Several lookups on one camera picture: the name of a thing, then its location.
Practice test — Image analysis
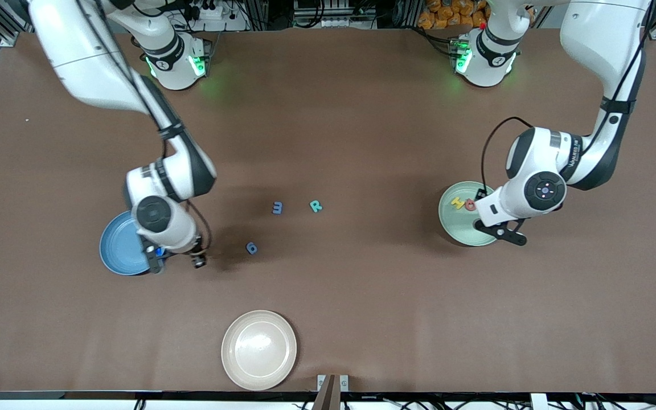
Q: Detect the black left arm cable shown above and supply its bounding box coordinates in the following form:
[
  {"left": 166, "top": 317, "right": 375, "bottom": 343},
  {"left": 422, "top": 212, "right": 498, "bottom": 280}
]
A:
[{"left": 476, "top": 117, "right": 535, "bottom": 200}]

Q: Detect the beige plate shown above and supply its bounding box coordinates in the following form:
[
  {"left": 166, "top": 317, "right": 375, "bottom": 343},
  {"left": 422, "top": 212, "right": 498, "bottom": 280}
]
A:
[{"left": 221, "top": 310, "right": 298, "bottom": 391}]

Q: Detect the orange packets pile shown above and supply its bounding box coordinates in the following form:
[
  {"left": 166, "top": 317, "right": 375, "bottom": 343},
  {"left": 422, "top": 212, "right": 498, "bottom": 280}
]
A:
[{"left": 417, "top": 0, "right": 488, "bottom": 30}]

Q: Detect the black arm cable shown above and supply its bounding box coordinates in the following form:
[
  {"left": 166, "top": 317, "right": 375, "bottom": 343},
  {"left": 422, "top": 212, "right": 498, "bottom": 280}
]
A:
[
  {"left": 476, "top": 117, "right": 535, "bottom": 200},
  {"left": 187, "top": 199, "right": 213, "bottom": 254}
]

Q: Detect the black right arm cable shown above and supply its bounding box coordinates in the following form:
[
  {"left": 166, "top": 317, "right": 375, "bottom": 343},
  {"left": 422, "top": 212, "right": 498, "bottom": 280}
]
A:
[{"left": 187, "top": 199, "right": 213, "bottom": 254}]

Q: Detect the green plate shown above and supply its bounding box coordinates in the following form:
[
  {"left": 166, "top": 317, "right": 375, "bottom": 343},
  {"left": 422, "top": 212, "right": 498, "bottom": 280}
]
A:
[{"left": 438, "top": 181, "right": 502, "bottom": 247}]

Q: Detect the grey equipment box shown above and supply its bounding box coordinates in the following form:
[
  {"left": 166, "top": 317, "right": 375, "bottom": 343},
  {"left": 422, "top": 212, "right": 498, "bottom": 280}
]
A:
[{"left": 293, "top": 0, "right": 377, "bottom": 29}]

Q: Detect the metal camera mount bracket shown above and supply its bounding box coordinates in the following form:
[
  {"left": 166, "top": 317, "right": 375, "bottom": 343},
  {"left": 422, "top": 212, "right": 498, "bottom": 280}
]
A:
[{"left": 317, "top": 374, "right": 349, "bottom": 410}]

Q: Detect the blue plate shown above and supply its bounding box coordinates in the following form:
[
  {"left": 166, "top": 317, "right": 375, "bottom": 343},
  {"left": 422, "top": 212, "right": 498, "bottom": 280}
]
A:
[{"left": 99, "top": 210, "right": 161, "bottom": 277}]

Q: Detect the white power strip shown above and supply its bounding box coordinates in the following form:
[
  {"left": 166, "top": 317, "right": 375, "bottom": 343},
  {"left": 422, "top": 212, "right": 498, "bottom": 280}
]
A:
[{"left": 188, "top": 0, "right": 249, "bottom": 32}]

